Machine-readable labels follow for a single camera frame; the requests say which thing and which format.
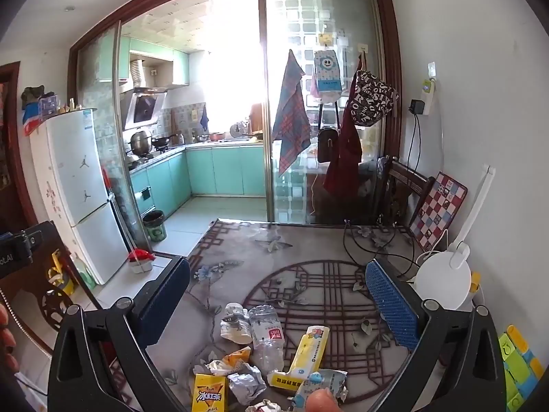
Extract crumpled silver wrapper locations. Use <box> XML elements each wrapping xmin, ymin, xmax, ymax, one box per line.
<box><xmin>227</xmin><ymin>365</ymin><xmax>267</xmax><ymax>405</ymax></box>

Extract teal kitchen wall cabinets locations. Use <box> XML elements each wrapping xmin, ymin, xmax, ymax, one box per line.
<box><xmin>96</xmin><ymin>34</ymin><xmax>189</xmax><ymax>89</ymax></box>

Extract white desk lamp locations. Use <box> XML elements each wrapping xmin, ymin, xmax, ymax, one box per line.
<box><xmin>414</xmin><ymin>165</ymin><xmax>496</xmax><ymax>312</ymax></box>

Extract black cable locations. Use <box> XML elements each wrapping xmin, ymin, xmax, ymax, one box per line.
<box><xmin>343</xmin><ymin>219</ymin><xmax>417</xmax><ymax>275</ymax></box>

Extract white refrigerator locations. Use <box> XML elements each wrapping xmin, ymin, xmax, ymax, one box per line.
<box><xmin>29</xmin><ymin>108</ymin><xmax>131</xmax><ymax>286</ymax></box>

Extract dark red garment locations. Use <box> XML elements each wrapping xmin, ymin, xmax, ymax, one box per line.
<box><xmin>323</xmin><ymin>58</ymin><xmax>364</xmax><ymax>200</ymax></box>

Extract black handbag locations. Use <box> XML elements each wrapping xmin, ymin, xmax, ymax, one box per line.
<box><xmin>316</xmin><ymin>101</ymin><xmax>340</xmax><ymax>164</ymax></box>

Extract steel range hood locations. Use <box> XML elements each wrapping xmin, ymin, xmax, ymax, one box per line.
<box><xmin>124</xmin><ymin>87</ymin><xmax>169</xmax><ymax>130</ymax></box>

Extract red blue packet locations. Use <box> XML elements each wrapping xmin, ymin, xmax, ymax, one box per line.
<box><xmin>22</xmin><ymin>105</ymin><xmax>44</xmax><ymax>137</ymax></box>

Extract person's right hand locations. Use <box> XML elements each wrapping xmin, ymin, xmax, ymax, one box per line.
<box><xmin>308</xmin><ymin>390</ymin><xmax>340</xmax><ymax>412</ymax></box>

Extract dark wooden chair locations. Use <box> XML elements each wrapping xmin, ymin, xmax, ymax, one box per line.
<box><xmin>373</xmin><ymin>157</ymin><xmax>436</xmax><ymax>228</ymax></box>

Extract crumpled white paper cup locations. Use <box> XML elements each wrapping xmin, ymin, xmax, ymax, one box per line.
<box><xmin>220</xmin><ymin>302</ymin><xmax>254</xmax><ymax>345</ymax></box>

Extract white wall power strip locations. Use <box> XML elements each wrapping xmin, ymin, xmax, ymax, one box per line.
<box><xmin>409</xmin><ymin>78</ymin><xmax>436</xmax><ymax>116</ymax></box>

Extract dark green cloth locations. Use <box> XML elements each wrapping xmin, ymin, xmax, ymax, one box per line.
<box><xmin>21</xmin><ymin>87</ymin><xmax>56</xmax><ymax>108</ymax></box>

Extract checkered seat cushion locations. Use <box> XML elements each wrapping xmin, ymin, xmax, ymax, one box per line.
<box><xmin>409</xmin><ymin>172</ymin><xmax>468</xmax><ymax>252</ymax></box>

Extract crumpled yellow white paper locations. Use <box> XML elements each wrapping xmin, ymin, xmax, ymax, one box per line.
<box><xmin>205</xmin><ymin>347</ymin><xmax>252</xmax><ymax>374</ymax></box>

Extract red and white floor brush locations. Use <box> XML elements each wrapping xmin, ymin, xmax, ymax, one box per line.
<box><xmin>127</xmin><ymin>249</ymin><xmax>156</xmax><ymax>274</ymax></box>

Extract person's left hand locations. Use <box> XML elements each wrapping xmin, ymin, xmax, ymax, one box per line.
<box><xmin>0</xmin><ymin>305</ymin><xmax>17</xmax><ymax>355</ymax></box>

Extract yellow plastic toy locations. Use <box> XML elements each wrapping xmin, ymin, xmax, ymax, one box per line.
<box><xmin>47</xmin><ymin>249</ymin><xmax>75</xmax><ymax>297</ymax></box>

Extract glass sliding door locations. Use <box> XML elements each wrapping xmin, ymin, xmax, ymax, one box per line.
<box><xmin>264</xmin><ymin>0</ymin><xmax>387</xmax><ymax>226</ymax></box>

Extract lettered tote bag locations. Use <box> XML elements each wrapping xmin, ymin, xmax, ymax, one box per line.
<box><xmin>345</xmin><ymin>69</ymin><xmax>399</xmax><ymax>127</ymax></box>

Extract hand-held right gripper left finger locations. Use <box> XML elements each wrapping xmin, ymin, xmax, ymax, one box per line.
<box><xmin>47</xmin><ymin>256</ymin><xmax>192</xmax><ymax>412</ymax></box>

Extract blue smiley face bag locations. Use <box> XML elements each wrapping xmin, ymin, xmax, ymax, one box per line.
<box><xmin>313</xmin><ymin>49</ymin><xmax>344</xmax><ymax>95</ymax></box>

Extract teal kitchen base cabinets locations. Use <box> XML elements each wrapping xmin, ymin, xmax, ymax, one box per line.
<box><xmin>129</xmin><ymin>145</ymin><xmax>266</xmax><ymax>224</ymax></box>

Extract yellow drink carton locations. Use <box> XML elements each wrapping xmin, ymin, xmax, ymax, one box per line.
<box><xmin>191</xmin><ymin>373</ymin><xmax>230</xmax><ymax>412</ymax></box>

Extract clear bottle with red label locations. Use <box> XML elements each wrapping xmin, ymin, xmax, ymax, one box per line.
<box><xmin>249</xmin><ymin>305</ymin><xmax>286</xmax><ymax>372</ymax></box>

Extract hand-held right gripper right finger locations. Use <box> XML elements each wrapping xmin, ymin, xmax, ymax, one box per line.
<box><xmin>365</xmin><ymin>258</ymin><xmax>508</xmax><ymax>412</ymax></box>

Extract steel cooking pot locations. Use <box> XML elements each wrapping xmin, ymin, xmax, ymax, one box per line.
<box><xmin>130</xmin><ymin>129</ymin><xmax>154</xmax><ymax>155</ymax></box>

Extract blue white plastic wrapper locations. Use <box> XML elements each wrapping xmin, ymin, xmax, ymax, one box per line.
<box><xmin>292</xmin><ymin>369</ymin><xmax>349</xmax><ymax>410</ymax></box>

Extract green detergent bottle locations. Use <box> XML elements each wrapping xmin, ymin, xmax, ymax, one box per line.
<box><xmin>75</xmin><ymin>257</ymin><xmax>97</xmax><ymax>290</ymax></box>

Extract yellow toothpaste box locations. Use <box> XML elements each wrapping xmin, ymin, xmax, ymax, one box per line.
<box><xmin>267</xmin><ymin>324</ymin><xmax>330</xmax><ymax>391</ymax></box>

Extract carved wooden chair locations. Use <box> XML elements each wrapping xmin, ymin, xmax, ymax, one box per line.
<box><xmin>0</xmin><ymin>221</ymin><xmax>104</xmax><ymax>344</ymax></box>

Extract plaid hanging towel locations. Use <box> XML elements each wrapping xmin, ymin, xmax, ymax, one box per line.
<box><xmin>271</xmin><ymin>49</ymin><xmax>312</xmax><ymax>178</ymax></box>

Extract green trash bin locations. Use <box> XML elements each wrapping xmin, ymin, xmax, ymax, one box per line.
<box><xmin>142</xmin><ymin>210</ymin><xmax>168</xmax><ymax>242</ymax></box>

